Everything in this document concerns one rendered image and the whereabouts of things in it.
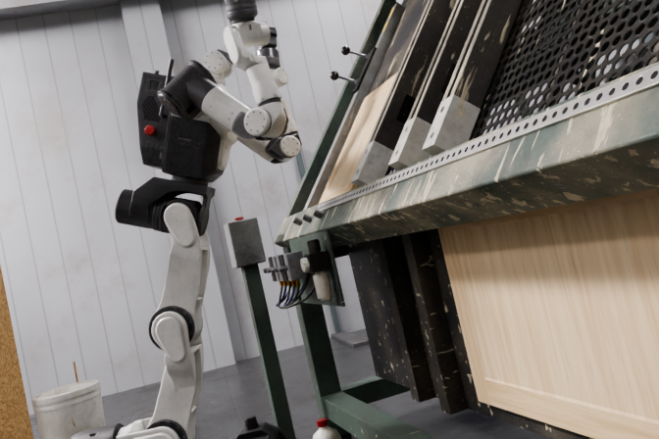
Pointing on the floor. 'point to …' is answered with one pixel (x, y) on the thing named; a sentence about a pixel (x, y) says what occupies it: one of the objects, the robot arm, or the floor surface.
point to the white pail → (69, 409)
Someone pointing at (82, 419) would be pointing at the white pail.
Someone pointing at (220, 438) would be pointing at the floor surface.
